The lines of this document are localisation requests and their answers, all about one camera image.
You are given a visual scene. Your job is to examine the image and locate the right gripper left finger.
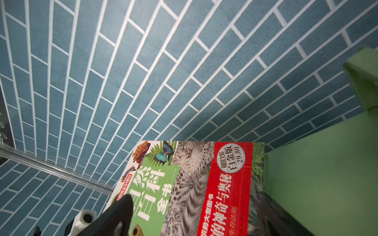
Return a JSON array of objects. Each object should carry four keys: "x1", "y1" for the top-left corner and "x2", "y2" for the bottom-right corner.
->
[{"x1": 77, "y1": 194, "x2": 133, "y2": 236}]

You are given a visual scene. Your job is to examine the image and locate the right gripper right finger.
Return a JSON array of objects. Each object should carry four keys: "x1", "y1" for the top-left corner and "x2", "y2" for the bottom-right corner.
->
[{"x1": 257, "y1": 192, "x2": 314, "y2": 236}]

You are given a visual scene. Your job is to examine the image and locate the green nature encyclopedia book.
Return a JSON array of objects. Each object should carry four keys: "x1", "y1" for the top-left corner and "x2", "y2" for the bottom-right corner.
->
[{"x1": 107, "y1": 140, "x2": 265, "y2": 236}]

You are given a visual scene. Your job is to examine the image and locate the green wooden shelf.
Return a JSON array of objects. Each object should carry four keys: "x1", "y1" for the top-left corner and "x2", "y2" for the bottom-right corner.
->
[{"x1": 265, "y1": 47, "x2": 378, "y2": 236}]

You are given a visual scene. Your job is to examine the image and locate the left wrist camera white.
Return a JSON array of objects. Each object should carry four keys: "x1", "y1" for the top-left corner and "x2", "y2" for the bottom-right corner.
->
[{"x1": 64, "y1": 209, "x2": 97, "y2": 236}]

